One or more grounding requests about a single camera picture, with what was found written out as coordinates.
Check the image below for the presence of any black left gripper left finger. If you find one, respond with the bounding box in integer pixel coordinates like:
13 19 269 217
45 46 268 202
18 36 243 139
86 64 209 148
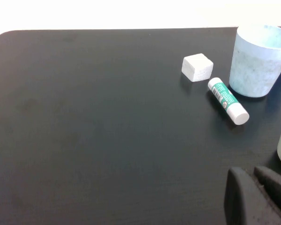
224 166 281 225

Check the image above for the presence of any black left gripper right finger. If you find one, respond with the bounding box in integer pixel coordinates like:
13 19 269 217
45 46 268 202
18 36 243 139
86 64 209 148
254 165 281 225

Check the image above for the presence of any green white glue stick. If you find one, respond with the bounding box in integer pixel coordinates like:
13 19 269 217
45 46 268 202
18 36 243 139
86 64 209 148
207 77 250 126

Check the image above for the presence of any light blue plastic cup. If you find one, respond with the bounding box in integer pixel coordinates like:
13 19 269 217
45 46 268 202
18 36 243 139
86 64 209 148
229 24 281 98

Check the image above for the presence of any white foam cube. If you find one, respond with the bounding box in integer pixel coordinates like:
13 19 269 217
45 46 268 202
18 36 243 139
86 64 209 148
181 53 214 83

